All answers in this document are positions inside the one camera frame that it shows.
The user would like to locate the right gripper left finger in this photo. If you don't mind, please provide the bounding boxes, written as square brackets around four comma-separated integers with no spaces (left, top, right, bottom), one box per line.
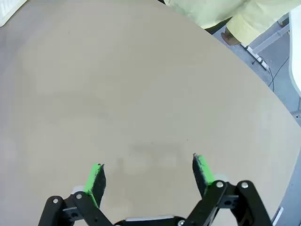
[38,163,115,226]

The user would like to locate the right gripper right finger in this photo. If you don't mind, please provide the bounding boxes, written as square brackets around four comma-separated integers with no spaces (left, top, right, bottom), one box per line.
[180,153,273,226]

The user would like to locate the person's left hand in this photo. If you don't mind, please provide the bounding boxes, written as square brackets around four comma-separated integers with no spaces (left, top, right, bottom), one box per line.
[221,25,242,46]

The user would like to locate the white power strip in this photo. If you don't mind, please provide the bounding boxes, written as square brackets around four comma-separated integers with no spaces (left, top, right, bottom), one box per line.
[244,45,269,71]

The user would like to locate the white side table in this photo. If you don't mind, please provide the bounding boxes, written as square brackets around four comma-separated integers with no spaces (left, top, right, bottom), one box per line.
[288,7,301,95]

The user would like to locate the person in yellow shirt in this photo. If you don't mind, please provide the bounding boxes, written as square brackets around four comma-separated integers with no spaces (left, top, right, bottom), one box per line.
[163,0,301,46]

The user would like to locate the black floor cable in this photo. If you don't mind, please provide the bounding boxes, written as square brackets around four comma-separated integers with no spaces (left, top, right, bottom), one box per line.
[252,55,290,93]

